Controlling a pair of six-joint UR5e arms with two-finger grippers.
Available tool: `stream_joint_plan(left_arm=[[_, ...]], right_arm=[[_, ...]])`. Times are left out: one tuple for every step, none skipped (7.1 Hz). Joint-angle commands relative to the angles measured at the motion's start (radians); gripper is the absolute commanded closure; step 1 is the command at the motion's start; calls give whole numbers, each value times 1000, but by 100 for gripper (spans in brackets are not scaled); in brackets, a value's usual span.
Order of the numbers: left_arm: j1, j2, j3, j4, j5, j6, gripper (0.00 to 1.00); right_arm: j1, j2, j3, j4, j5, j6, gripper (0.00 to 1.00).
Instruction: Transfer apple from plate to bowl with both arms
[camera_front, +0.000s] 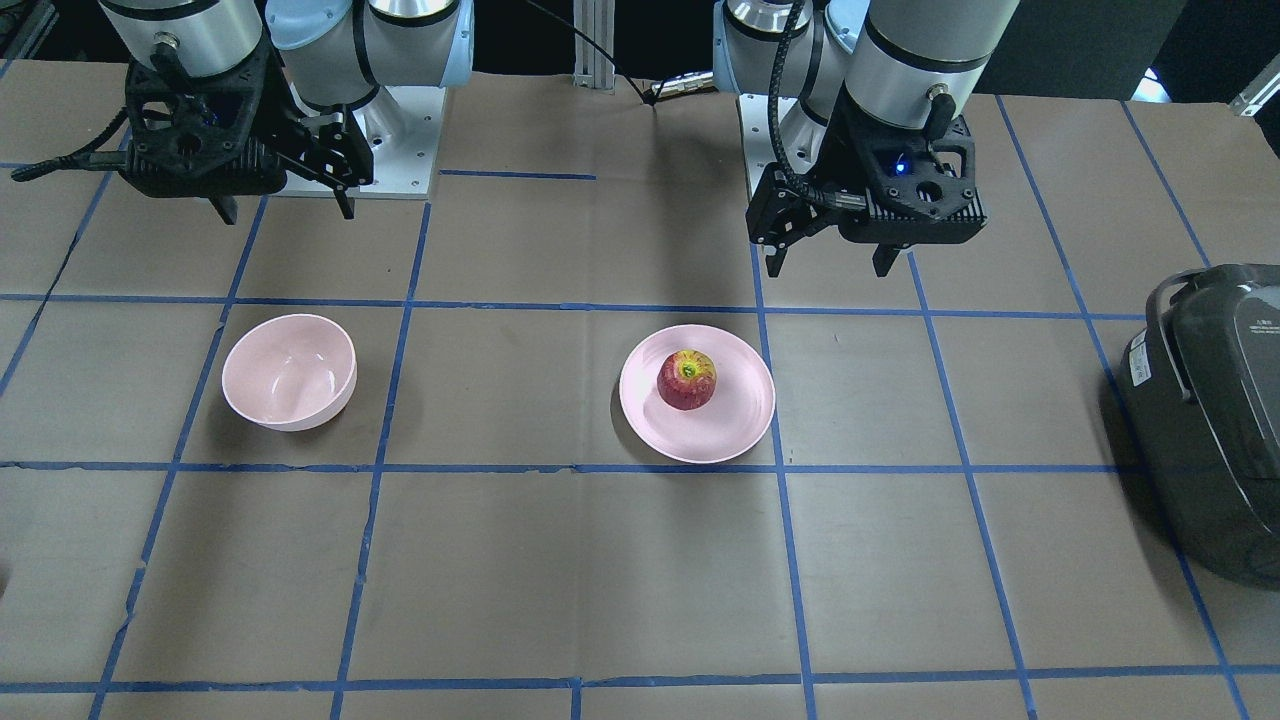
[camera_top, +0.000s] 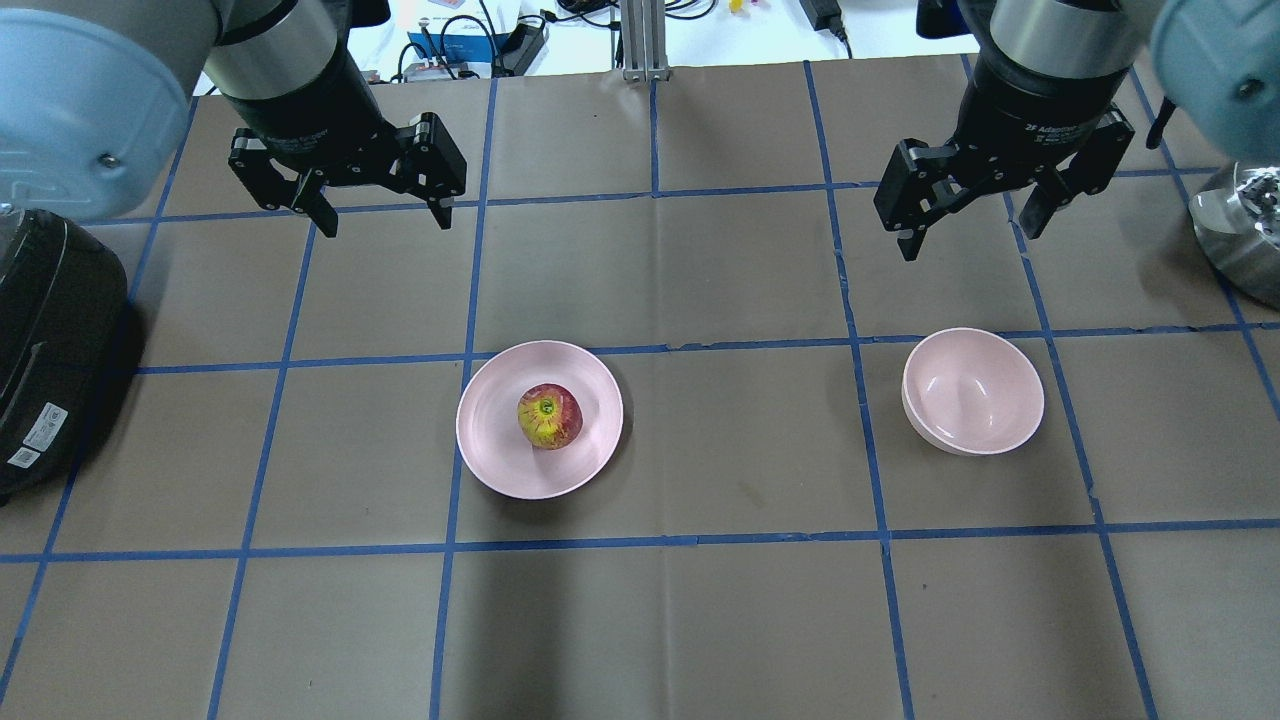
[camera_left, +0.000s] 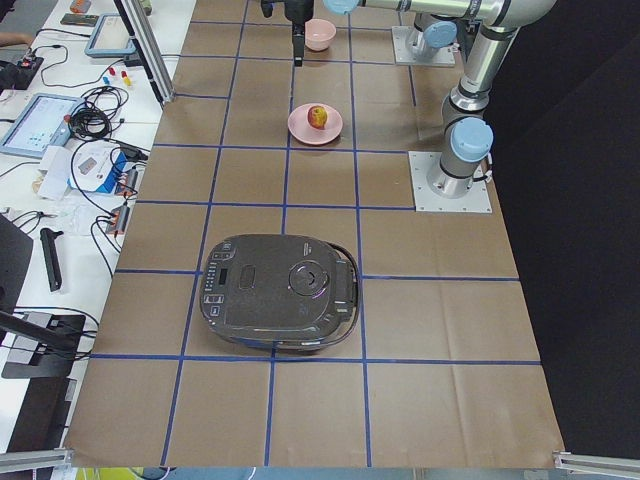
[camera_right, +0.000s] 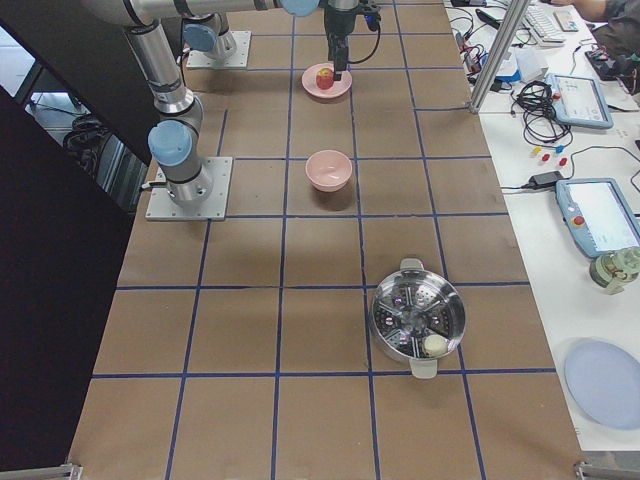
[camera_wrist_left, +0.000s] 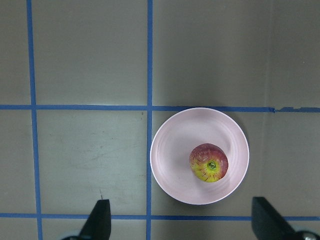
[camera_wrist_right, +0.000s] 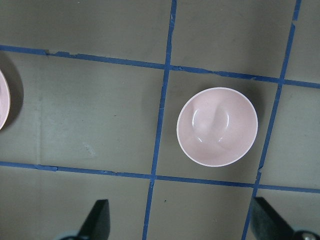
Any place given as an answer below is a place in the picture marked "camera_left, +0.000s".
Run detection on black monitor stand base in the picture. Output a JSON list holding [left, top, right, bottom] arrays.
[[1, 311, 85, 379]]

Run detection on blue white box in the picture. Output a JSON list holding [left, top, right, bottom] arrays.
[[67, 147, 127, 193]]

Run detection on red yellow apple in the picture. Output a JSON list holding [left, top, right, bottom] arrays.
[[307, 105, 328, 130]]

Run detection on far teach pendant tablet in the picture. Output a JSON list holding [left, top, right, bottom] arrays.
[[84, 13, 136, 58]]

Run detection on aluminium frame post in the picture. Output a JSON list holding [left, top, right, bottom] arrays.
[[114, 0, 175, 106]]

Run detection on near teach pendant tablet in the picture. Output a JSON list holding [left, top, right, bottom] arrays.
[[1, 93, 84, 159]]

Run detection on aluminium profile bottom left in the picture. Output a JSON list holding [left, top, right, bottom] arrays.
[[0, 448, 74, 474]]

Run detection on pink plate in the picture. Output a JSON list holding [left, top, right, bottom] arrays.
[[287, 103, 343, 146]]

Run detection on dark grey rice cooker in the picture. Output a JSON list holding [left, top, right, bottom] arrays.
[[199, 234, 361, 352]]

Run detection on pink bowl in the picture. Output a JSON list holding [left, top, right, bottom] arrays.
[[305, 18, 337, 52]]

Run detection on aluminium profile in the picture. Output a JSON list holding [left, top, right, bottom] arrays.
[[553, 451, 640, 479], [0, 448, 74, 474]]

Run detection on aluminium profile bottom right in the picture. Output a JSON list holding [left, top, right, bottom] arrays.
[[553, 451, 640, 479]]

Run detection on grey connector box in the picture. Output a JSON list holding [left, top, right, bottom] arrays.
[[105, 204, 131, 237], [114, 168, 139, 198]]

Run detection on black circuit board device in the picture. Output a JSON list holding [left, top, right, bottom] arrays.
[[0, 56, 44, 91]]

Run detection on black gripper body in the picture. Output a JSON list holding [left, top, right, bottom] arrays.
[[260, 0, 314, 23]]

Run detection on teach pendant tablet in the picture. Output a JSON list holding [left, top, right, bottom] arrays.
[[1, 93, 84, 159], [84, 13, 136, 58]]

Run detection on black coiled cable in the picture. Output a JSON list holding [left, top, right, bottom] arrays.
[[68, 85, 126, 141]]

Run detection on black bar tool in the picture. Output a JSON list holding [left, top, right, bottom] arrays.
[[40, 227, 63, 292]]

